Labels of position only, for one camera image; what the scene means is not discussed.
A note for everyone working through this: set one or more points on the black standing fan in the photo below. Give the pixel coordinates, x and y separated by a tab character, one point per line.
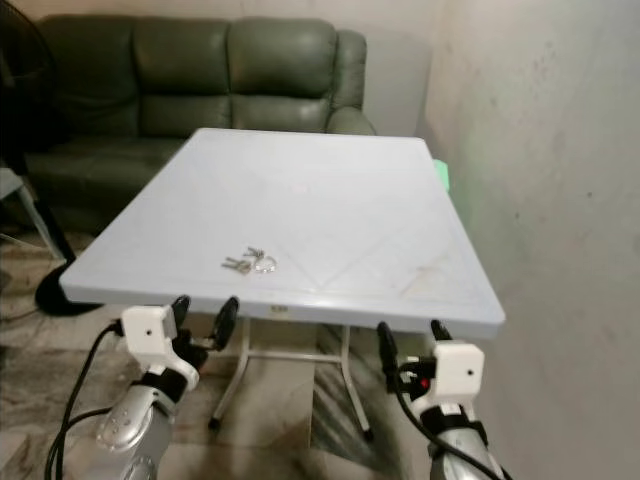
20	70

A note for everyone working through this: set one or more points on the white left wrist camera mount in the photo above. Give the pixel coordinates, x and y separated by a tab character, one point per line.
150	335

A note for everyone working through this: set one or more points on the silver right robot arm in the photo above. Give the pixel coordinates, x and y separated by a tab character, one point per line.
460	450

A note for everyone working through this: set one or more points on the dark green leather sofa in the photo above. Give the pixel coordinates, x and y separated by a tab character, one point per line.
190	80

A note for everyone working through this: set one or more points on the white folding table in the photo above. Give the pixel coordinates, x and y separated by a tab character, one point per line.
300	210

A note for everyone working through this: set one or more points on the pale green plastic object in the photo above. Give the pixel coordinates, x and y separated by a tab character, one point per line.
443	175

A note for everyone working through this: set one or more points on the small grey side table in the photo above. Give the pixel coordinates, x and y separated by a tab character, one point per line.
10	185

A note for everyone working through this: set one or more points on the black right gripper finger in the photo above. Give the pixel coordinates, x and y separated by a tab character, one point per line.
441	332
389	352

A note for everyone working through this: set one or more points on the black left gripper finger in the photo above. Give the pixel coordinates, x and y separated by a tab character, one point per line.
181	312
226	322

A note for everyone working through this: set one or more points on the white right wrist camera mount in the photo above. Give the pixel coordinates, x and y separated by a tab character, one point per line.
460	375

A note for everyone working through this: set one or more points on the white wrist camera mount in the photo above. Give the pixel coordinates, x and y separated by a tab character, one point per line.
150	335
460	375

